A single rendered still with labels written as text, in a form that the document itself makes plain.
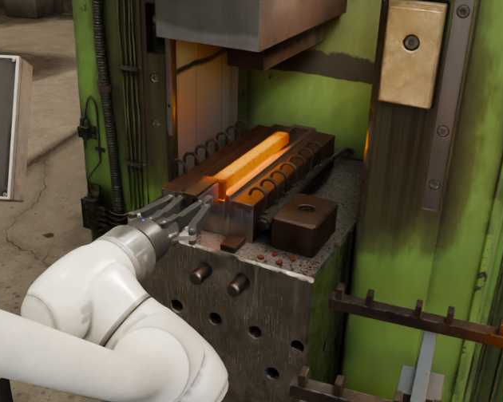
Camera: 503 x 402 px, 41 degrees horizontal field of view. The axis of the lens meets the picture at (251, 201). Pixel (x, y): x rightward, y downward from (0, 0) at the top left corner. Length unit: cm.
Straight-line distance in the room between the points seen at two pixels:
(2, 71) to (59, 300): 63
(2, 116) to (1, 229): 198
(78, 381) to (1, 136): 74
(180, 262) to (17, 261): 184
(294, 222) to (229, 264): 14
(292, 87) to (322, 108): 9
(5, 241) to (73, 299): 234
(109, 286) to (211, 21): 48
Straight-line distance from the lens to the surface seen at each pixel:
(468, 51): 115
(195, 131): 150
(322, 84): 161
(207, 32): 115
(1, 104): 138
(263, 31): 111
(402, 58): 115
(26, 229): 330
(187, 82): 144
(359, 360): 147
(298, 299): 118
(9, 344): 67
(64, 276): 90
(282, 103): 166
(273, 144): 140
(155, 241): 102
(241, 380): 135
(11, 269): 300
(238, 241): 122
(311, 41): 143
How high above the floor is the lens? 153
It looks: 26 degrees down
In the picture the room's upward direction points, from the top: 2 degrees clockwise
